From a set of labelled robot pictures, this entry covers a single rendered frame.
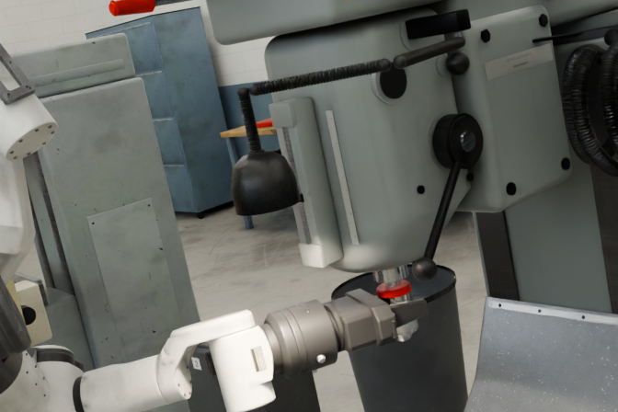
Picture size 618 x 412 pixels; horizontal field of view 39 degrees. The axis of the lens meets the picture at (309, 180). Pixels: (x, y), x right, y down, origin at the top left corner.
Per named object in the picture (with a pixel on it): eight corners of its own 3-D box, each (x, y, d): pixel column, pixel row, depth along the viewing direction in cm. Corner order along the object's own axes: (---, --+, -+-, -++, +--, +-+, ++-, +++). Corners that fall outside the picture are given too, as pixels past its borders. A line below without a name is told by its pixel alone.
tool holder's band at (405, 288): (398, 283, 122) (397, 277, 121) (417, 290, 117) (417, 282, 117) (371, 294, 120) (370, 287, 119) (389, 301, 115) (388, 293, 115)
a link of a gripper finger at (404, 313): (426, 316, 118) (385, 329, 116) (422, 294, 117) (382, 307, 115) (431, 319, 116) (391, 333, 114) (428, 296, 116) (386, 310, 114)
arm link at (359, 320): (391, 292, 111) (305, 319, 107) (404, 362, 113) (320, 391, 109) (352, 273, 123) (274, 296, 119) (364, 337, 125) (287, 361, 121)
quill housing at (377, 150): (397, 287, 104) (345, 21, 98) (290, 271, 120) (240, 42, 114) (494, 237, 116) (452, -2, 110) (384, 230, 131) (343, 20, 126)
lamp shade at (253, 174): (227, 219, 92) (214, 163, 91) (246, 202, 99) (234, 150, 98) (291, 210, 90) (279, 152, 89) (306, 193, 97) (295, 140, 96)
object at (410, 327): (406, 320, 122) (398, 283, 122) (425, 327, 118) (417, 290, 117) (378, 331, 120) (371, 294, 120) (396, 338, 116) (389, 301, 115)
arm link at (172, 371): (245, 312, 108) (145, 339, 110) (264, 382, 108) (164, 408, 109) (256, 305, 115) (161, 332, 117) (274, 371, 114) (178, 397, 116)
